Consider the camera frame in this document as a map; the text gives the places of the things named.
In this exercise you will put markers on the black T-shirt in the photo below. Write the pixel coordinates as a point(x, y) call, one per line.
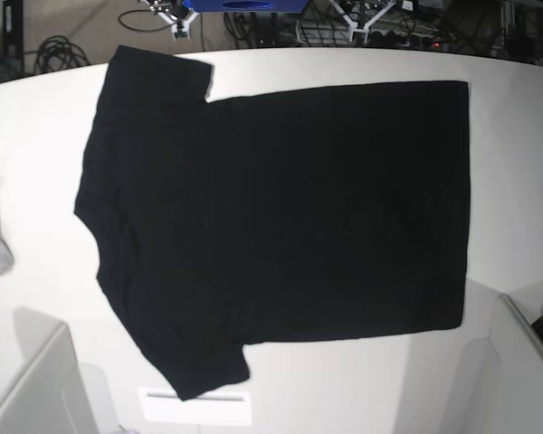
point(309, 215)

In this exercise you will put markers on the white paper label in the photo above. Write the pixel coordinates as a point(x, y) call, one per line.
point(211, 408)

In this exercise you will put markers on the blue plastic bin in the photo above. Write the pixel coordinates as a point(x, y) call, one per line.
point(220, 6)

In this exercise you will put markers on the power strip with red light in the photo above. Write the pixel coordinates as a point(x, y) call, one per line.
point(412, 42)

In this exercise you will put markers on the left white partition panel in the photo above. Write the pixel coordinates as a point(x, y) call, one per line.
point(48, 394)

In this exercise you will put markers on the white partition panel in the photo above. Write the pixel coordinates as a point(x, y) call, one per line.
point(507, 395)
point(48, 394)

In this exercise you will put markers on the right white partition panel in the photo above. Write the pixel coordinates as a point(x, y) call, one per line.
point(507, 395)

